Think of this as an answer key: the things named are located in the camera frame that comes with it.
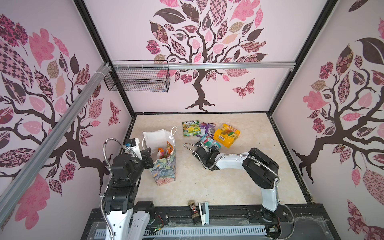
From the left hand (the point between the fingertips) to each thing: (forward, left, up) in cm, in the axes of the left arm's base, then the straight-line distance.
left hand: (151, 151), depth 69 cm
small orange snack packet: (+6, -2, -12) cm, 13 cm away
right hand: (+14, -31, -23) cm, 41 cm away
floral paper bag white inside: (+11, -2, -11) cm, 16 cm away
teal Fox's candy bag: (+20, -31, -21) cm, 42 cm away
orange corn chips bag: (+10, -6, -14) cm, 18 cm away
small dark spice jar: (-22, -21, -23) cm, 38 cm away
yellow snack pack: (+24, -43, -20) cm, 53 cm away
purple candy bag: (+32, -29, -22) cm, 49 cm away
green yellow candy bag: (+32, -18, -22) cm, 43 cm away
